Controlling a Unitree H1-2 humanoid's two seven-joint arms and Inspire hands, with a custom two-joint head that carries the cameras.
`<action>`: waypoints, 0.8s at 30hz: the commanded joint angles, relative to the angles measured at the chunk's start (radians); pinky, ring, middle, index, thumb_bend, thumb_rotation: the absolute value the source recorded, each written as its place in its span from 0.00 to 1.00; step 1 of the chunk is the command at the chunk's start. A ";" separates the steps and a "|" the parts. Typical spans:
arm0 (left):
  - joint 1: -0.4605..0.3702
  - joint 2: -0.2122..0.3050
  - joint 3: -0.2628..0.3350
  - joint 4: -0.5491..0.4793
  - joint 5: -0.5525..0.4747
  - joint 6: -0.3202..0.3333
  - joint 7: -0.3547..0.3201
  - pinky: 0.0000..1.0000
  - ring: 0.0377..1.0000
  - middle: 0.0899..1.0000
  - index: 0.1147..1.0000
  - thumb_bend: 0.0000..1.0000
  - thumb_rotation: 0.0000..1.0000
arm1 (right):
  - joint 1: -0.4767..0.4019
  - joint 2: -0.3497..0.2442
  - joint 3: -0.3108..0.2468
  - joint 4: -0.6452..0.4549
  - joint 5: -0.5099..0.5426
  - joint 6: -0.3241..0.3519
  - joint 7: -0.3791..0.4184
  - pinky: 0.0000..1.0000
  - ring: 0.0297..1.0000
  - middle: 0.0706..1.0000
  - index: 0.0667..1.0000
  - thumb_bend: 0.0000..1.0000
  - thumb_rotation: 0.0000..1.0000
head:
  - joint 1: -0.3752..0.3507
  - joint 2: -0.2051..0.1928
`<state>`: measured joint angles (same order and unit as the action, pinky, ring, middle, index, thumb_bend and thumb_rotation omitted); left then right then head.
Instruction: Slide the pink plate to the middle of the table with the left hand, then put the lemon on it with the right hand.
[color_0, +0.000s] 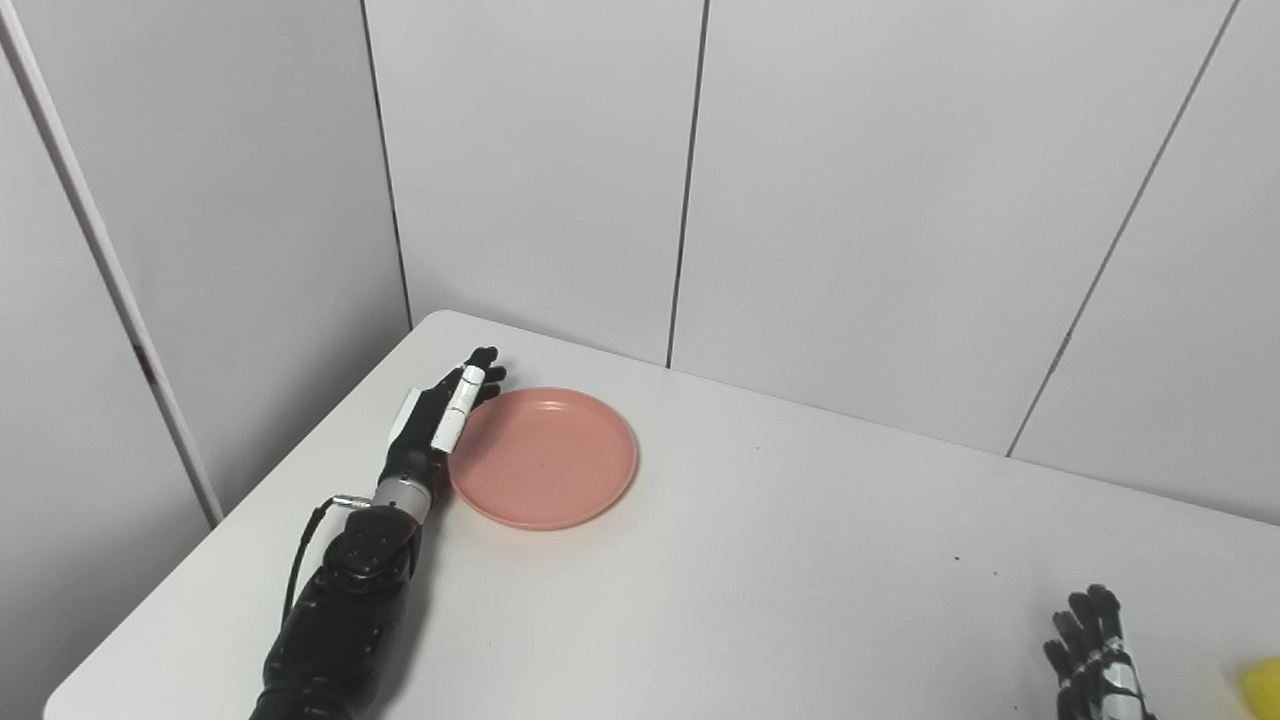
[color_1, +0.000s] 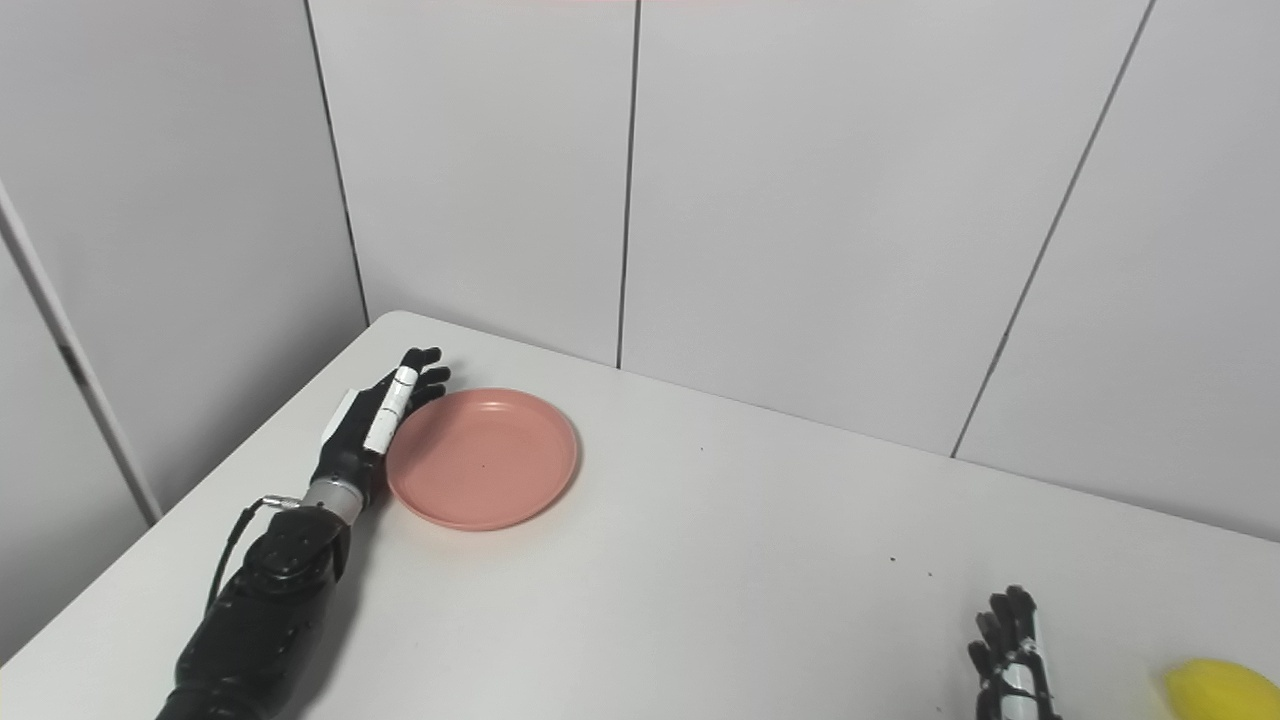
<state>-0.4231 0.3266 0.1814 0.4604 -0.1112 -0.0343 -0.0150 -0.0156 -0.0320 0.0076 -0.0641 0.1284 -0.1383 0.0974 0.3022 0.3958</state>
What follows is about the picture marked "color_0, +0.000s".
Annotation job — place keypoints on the pink plate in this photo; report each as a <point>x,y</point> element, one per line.
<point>545,460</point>

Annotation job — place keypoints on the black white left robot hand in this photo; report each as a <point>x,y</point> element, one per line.
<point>415,440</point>

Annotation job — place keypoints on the yellow lemon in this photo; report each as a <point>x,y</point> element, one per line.
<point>1264,692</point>

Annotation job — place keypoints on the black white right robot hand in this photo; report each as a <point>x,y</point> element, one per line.
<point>1095,650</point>

